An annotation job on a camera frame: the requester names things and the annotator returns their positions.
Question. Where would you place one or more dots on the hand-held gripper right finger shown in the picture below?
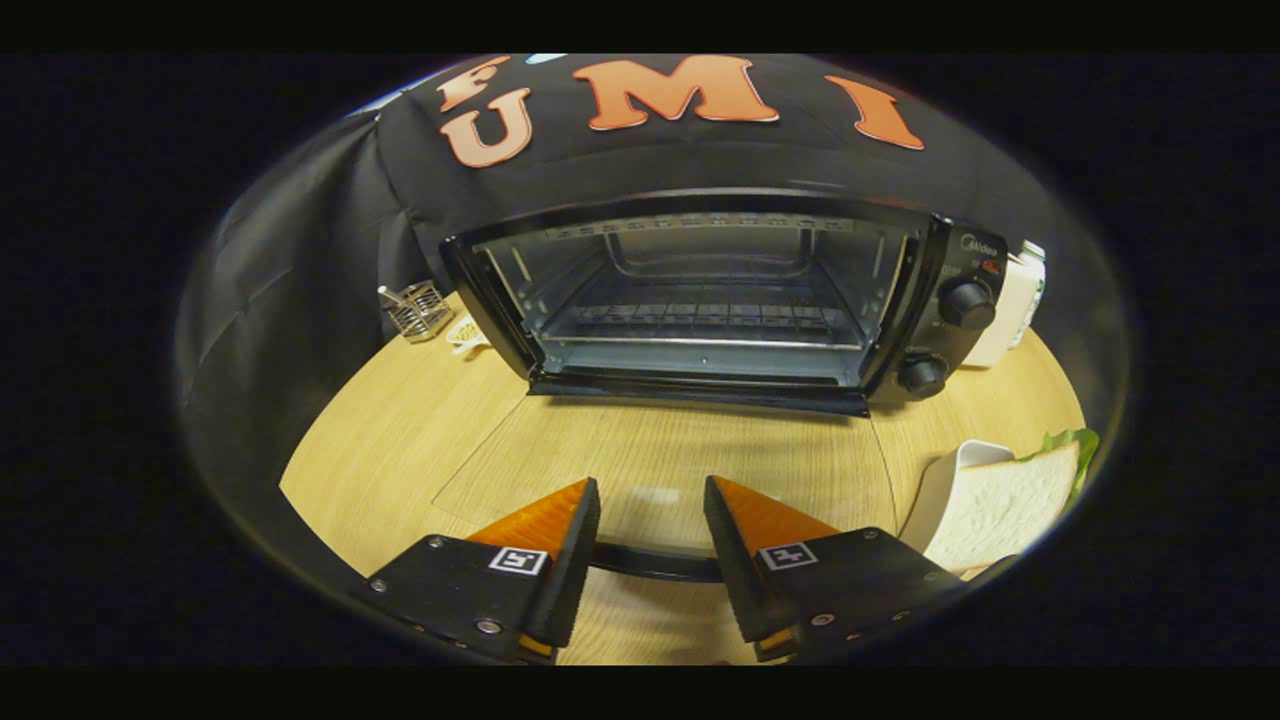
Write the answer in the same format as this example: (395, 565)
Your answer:
(735, 570)

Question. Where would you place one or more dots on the white rectangular tray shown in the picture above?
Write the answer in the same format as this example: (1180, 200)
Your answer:
(935, 490)

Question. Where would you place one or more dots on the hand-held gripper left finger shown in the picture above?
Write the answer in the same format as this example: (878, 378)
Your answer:
(572, 570)

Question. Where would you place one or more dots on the dark side cloth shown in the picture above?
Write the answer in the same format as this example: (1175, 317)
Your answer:
(1090, 300)
(280, 300)

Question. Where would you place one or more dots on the white bread lettuce sandwich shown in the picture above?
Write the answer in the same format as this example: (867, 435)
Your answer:
(1000, 510)

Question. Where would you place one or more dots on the small white dish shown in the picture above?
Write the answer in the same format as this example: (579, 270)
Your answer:
(466, 335)

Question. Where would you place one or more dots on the black toaster oven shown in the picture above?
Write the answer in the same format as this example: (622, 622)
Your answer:
(930, 290)

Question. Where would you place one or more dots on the white kitchen appliance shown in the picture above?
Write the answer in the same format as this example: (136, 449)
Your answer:
(1000, 320)

